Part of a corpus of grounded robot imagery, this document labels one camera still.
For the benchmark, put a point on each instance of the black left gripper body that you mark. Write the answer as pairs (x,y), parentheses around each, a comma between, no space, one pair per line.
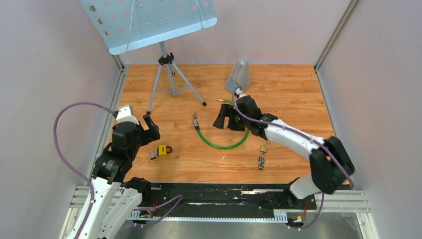
(145,137)

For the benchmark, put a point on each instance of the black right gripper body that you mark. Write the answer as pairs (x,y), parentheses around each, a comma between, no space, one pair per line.
(237,122)

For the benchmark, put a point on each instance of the yellow padlock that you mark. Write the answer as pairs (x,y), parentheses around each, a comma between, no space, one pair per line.
(164,150)

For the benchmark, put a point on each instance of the small brass padlock with keys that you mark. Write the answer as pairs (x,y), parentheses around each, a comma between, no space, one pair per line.
(263,150)

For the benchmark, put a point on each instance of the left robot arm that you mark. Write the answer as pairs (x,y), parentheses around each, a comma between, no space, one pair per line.
(113,202)

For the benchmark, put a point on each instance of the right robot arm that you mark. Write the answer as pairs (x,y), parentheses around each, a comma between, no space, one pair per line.
(329,161)

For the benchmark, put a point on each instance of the blue translucent metronome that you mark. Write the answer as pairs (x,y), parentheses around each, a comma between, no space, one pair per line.
(239,76)

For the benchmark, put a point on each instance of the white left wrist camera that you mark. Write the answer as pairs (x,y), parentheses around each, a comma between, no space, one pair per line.
(126,113)

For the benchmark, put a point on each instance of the green cable lock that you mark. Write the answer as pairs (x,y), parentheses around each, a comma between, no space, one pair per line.
(222,139)

